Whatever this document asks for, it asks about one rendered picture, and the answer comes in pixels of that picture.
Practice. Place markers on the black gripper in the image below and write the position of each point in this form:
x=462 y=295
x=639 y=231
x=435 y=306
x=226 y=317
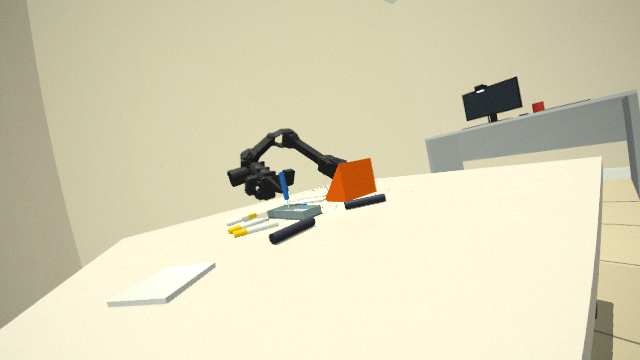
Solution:
x=267 y=180

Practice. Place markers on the blue stylus with grey tip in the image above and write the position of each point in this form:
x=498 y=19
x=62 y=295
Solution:
x=284 y=187

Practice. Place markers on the keyboard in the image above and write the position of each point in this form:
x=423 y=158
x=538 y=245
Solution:
x=294 y=212

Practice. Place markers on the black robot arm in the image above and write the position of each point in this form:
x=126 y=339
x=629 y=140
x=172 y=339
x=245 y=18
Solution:
x=327 y=164

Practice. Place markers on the white flat rectangular slab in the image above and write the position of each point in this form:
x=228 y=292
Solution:
x=162 y=287

